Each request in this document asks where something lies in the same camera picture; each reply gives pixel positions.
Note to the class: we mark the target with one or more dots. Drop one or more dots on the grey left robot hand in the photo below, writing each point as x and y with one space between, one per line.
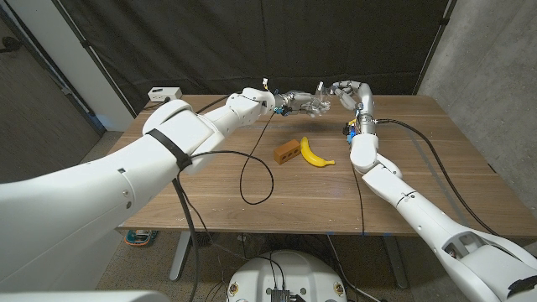
300 102

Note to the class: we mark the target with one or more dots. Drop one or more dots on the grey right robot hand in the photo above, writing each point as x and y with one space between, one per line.
361 98

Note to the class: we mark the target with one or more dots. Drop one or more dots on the clear plastic screen protector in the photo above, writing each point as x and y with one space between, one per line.
320 85

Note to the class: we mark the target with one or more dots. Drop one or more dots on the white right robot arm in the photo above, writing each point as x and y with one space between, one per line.
419 209

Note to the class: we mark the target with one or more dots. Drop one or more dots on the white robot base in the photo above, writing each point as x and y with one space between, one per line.
310 272

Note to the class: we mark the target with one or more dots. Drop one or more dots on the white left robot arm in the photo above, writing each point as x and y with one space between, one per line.
105 180

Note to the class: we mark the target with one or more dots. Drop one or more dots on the brown toy brick block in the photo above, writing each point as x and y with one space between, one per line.
286 152

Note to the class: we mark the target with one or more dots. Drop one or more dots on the yellow toy banana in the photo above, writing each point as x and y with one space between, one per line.
312 157

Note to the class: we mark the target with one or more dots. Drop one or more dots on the black backdrop curtain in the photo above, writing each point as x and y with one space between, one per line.
251 42

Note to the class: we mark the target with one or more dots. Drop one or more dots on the black backdrop pole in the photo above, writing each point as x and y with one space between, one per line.
87 44
443 21

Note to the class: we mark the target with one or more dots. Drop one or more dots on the white power strip box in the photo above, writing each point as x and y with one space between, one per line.
164 94

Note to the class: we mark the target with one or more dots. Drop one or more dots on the grey table leg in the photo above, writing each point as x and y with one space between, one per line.
394 260
180 256

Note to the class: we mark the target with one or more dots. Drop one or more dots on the colourful sneaker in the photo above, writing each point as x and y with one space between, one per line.
140 238

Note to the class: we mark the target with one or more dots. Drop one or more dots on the white robot torso edge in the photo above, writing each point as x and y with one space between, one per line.
84 297

